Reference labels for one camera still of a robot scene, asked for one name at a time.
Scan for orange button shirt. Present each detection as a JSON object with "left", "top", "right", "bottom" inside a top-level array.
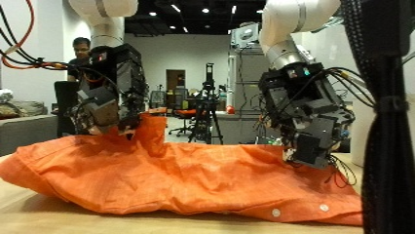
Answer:
[{"left": 0, "top": 111, "right": 364, "bottom": 227}]

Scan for brown door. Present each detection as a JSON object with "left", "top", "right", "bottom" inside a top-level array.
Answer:
[{"left": 164, "top": 68, "right": 186, "bottom": 94}]

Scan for low grey counter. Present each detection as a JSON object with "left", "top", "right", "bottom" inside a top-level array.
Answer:
[{"left": 211, "top": 111, "right": 283, "bottom": 145}]

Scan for tall grey metal cabinet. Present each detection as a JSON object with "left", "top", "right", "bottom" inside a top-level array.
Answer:
[{"left": 227, "top": 48, "right": 278, "bottom": 116}]

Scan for brown patterned cushion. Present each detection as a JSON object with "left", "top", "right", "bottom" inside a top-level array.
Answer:
[{"left": 0, "top": 99, "right": 47, "bottom": 121}]

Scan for grey sofa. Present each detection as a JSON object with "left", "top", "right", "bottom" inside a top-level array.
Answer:
[{"left": 0, "top": 113, "right": 59, "bottom": 158}]

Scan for white crumpled bag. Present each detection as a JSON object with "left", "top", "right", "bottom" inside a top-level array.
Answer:
[{"left": 0, "top": 89, "right": 15, "bottom": 104}]

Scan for silver box appliance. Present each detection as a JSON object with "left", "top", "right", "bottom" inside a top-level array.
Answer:
[{"left": 230, "top": 21, "right": 262, "bottom": 51}]

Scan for black braided cable sleeve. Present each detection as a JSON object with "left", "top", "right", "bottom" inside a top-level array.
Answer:
[{"left": 340, "top": 0, "right": 415, "bottom": 234}]

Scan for black camera tripod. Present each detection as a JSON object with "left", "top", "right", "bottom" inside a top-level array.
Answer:
[{"left": 186, "top": 62, "right": 224, "bottom": 145}]

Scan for orange cable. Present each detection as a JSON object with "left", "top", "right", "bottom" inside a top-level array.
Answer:
[{"left": 0, "top": 0, "right": 70, "bottom": 71}]

